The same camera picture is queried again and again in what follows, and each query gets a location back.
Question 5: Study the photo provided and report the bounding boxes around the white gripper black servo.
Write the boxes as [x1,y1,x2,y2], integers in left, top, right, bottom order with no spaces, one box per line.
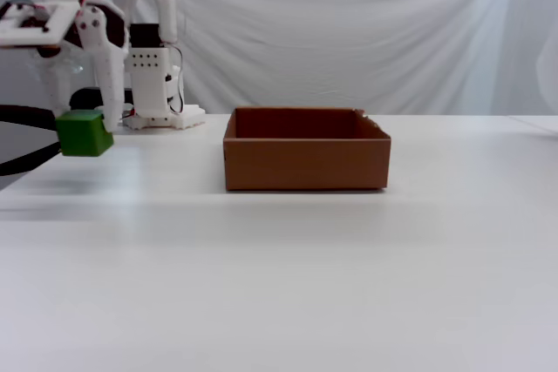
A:
[32,0,133,134]

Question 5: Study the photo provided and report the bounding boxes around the green cube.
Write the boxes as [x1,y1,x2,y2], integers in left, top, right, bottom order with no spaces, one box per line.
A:
[55,110,115,159]

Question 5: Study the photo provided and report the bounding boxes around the brown cardboard box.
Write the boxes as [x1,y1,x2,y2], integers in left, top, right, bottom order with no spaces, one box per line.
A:
[221,106,392,193]

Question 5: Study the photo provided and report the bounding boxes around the black chair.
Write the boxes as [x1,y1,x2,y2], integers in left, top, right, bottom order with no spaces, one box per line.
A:
[0,85,134,178]

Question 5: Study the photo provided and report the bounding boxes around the white cloth backdrop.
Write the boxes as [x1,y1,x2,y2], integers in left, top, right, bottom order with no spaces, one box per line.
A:
[172,0,558,117]

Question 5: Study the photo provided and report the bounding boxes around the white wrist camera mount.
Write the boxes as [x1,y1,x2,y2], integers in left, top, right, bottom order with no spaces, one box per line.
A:
[0,0,83,50]

